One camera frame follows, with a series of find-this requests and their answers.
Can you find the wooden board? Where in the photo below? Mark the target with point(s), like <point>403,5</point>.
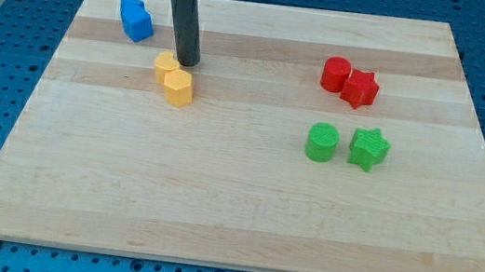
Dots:
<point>98,160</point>

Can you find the yellow hexagon block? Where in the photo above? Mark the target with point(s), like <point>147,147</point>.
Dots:
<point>178,87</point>

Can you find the green cylinder block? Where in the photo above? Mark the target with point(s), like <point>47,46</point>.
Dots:
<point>322,142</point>

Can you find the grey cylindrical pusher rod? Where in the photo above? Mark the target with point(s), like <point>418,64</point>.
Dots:
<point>186,31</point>

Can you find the yellow round block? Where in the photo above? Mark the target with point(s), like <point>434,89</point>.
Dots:
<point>165,62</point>

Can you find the red cylinder block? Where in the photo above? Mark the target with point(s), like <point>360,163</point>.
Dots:
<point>335,71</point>

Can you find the green star block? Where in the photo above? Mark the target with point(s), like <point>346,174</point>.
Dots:
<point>368,147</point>

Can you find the red star block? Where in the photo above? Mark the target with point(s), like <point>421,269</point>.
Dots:
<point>360,89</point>

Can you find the blue pentagon block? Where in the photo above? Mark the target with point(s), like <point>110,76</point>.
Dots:
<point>137,22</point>

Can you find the blue rear block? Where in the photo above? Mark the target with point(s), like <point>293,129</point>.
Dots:
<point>130,0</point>

